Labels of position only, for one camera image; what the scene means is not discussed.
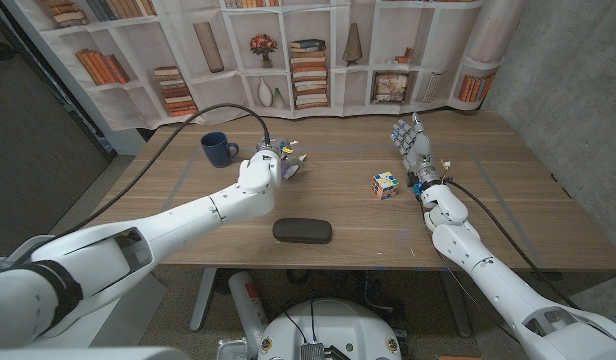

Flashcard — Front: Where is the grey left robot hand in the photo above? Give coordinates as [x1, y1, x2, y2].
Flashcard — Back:
[255, 138, 308, 181]

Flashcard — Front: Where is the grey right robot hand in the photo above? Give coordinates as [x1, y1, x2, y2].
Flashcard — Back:
[390, 112, 442, 186]

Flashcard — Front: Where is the white toothpaste tube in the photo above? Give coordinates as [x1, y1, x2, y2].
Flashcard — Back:
[282, 153, 308, 180]

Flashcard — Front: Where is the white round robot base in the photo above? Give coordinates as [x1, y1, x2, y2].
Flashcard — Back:
[256, 298, 403, 360]

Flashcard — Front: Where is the multicoloured rubik cube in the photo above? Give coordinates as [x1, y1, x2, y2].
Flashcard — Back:
[371, 171, 400, 201]

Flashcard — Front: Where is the dark glasses case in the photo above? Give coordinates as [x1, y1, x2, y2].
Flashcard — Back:
[272, 217, 334, 245]

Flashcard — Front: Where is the dark blue mug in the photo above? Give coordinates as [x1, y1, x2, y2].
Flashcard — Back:
[200, 131, 240, 169]

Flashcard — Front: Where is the printed bookshelf backdrop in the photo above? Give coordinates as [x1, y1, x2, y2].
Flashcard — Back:
[2, 0, 527, 132]

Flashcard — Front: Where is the white roll with orange label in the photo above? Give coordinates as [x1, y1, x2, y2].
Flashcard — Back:
[227, 271, 270, 359]

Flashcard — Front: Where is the grey table leg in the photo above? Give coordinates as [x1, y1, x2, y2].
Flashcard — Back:
[189, 268, 219, 334]
[439, 271, 473, 339]

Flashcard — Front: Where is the grey finned module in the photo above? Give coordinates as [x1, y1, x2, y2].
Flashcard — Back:
[300, 342, 325, 360]

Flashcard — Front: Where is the foil tray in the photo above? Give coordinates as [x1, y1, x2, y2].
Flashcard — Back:
[217, 338, 250, 360]

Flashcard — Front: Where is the white robot torso edge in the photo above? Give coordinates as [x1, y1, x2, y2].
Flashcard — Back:
[0, 346, 192, 360]

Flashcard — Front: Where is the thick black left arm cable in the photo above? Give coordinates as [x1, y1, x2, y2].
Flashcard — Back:
[47, 102, 272, 241]

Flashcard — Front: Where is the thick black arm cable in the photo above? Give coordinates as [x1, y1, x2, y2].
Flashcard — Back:
[443, 177, 580, 310]
[47, 102, 272, 241]

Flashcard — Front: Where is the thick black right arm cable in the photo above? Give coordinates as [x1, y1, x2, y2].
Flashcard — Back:
[443, 177, 580, 310]

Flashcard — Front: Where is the white round frame with clutter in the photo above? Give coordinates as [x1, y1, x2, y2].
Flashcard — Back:
[7, 233, 57, 264]

